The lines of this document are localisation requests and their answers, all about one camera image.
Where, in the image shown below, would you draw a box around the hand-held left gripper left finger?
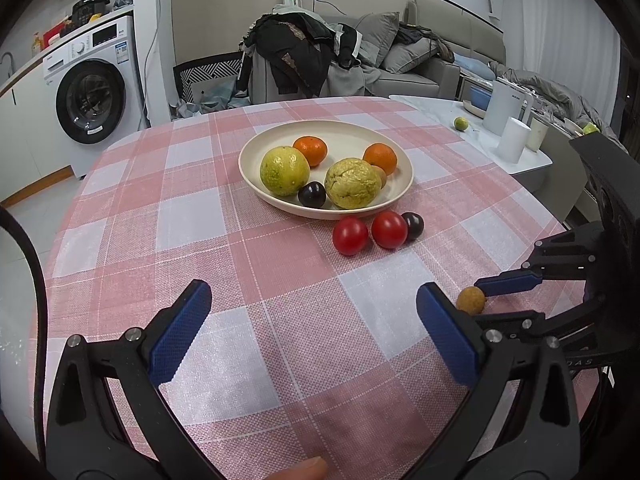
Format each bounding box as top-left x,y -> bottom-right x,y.
46,280 -> 221,480

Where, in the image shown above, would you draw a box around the grey pillow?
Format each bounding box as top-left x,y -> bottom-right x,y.
352,11 -> 401,69
380,37 -> 441,75

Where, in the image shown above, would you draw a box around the smooth yellow-green citrus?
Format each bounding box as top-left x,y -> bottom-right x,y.
259,146 -> 311,197

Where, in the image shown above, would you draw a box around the white coffee table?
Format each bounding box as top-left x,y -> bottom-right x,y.
389,94 -> 554,179

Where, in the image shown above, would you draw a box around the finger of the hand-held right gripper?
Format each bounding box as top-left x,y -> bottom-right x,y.
474,221 -> 607,297
475,296 -> 607,344

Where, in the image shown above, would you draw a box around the cream round plate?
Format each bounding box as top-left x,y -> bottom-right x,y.
238,120 -> 415,220

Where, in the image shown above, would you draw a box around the dark plum by tomatoes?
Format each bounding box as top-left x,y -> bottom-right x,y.
401,212 -> 425,242

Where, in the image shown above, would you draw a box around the grey blanket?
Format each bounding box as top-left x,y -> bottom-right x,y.
487,60 -> 629,154

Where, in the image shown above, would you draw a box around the blue plastic bag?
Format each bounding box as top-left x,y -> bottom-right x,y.
170,77 -> 251,119

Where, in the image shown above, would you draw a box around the white kitchen cabinet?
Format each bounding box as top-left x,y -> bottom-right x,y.
0,55 -> 82,209

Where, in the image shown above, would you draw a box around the light blue cushion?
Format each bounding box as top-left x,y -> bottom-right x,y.
452,55 -> 494,79

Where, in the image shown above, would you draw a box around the orange mandarin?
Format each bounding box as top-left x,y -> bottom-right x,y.
363,143 -> 399,175
293,136 -> 329,168

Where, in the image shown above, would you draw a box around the red cherry tomato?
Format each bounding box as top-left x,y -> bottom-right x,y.
333,217 -> 370,256
371,211 -> 409,250

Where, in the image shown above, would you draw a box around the white washing machine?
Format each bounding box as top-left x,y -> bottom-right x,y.
42,14 -> 151,181

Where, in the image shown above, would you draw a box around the large dark cherry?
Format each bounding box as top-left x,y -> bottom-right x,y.
298,181 -> 328,208

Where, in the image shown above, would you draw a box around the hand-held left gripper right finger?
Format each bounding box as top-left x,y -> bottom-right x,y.
405,282 -> 581,480

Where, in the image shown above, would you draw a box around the pile of dark clothes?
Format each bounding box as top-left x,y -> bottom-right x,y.
237,5 -> 364,99

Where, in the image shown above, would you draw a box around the brown clothes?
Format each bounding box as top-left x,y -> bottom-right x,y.
397,22 -> 454,64

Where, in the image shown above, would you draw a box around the tall white cup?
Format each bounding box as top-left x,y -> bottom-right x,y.
496,116 -> 531,164

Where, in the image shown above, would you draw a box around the person's left hand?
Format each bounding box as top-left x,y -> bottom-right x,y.
264,456 -> 329,480

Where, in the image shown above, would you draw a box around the grey sofa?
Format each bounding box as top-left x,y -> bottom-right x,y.
250,0 -> 506,104

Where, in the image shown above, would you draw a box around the wrinkled yellow-green guava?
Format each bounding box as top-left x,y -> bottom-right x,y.
324,158 -> 383,210

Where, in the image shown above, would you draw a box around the pink checked tablecloth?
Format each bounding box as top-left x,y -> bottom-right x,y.
30,96 -> 601,480

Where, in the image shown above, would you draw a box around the thick black cable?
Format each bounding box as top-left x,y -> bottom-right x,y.
0,207 -> 52,461

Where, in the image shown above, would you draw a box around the black pressure cooker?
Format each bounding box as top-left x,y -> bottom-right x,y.
71,0 -> 111,26

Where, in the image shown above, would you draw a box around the red box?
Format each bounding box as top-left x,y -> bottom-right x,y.
42,17 -> 71,50

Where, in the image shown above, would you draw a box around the white curtain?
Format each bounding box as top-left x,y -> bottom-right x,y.
517,0 -> 624,111

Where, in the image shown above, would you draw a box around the cream cup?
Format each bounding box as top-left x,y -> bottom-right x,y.
525,116 -> 550,153

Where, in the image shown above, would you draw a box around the white kettle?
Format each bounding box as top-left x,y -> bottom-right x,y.
482,77 -> 534,136

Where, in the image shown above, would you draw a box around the black white patterned box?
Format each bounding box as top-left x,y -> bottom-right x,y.
172,55 -> 245,104

